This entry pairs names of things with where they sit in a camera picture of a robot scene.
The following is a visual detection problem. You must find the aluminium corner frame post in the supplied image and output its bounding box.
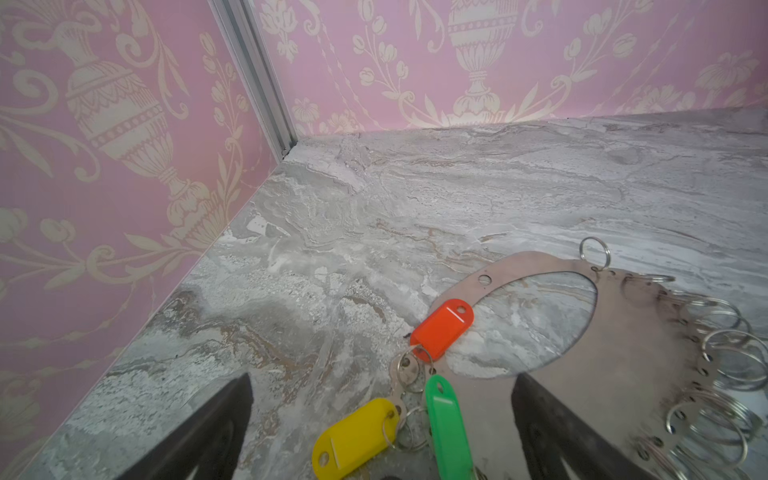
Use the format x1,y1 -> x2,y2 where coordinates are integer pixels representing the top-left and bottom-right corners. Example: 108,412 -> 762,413
209,0 -> 298,163

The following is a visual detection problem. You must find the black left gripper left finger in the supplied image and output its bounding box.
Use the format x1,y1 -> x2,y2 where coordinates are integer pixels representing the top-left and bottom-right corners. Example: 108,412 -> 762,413
120,374 -> 254,480

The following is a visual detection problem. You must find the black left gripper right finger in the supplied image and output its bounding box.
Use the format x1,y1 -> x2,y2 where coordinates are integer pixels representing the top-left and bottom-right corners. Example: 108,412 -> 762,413
511,374 -> 653,479

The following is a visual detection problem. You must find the green key tag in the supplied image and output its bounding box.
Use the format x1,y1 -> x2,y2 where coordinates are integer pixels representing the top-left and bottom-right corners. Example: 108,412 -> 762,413
424,375 -> 475,480

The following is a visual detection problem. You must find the yellow key tag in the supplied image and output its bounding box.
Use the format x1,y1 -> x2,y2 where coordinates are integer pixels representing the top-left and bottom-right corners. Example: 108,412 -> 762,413
312,398 -> 400,480

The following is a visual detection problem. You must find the red key tag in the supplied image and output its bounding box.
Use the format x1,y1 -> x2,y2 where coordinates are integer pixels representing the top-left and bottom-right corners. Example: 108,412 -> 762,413
410,299 -> 474,362

